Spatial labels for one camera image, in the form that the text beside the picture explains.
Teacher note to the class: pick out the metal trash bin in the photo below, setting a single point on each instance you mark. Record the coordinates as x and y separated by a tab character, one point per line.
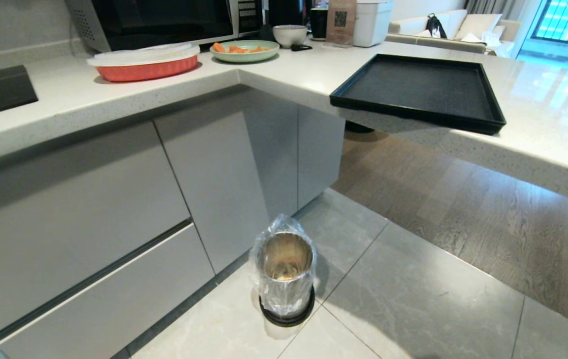
285	259

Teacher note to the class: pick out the steel trash bin with liner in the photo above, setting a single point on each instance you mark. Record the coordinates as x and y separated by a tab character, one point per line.
264	279

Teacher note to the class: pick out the orange food scraps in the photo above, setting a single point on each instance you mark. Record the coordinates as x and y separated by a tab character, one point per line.
236	49

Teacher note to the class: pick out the black rectangular tray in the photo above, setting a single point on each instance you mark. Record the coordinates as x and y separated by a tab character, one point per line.
418	89

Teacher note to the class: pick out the red baking dish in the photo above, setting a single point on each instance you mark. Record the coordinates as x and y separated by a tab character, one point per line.
144	71

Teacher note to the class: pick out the grey narrow cabinet door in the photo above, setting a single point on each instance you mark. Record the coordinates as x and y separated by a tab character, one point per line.
320	149

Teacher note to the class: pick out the green plate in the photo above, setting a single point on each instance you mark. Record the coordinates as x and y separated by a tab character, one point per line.
244	55

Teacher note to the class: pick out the small black object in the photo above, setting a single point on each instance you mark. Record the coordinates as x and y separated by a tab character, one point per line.
301	48

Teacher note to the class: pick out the white ceramic bowl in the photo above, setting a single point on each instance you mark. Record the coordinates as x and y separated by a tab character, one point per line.
290	35

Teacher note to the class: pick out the black cup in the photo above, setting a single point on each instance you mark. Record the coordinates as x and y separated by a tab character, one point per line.
319	22

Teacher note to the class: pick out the brown paper bag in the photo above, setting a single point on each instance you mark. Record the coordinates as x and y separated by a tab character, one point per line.
341	22

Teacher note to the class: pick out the white appliance box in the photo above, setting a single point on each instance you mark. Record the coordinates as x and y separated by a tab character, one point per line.
372	22

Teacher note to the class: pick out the clear plastic lid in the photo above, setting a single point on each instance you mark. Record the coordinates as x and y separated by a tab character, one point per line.
139	56

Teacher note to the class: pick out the silver microwave oven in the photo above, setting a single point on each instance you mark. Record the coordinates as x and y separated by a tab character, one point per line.
164	20

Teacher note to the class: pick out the grey lower drawer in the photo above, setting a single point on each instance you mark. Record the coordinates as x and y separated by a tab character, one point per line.
109	304

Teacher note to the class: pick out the grey drawer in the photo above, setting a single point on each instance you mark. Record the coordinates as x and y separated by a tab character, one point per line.
65	209
109	304

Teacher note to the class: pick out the black bag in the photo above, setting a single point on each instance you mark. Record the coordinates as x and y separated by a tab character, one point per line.
435	27

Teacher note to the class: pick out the grey upper drawer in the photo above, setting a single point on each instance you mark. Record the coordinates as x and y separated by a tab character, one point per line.
65	209

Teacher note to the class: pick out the beige sofa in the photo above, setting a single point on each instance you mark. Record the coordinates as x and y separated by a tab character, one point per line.
463	35

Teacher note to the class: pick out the white cushion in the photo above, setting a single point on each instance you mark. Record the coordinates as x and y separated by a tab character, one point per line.
478	25

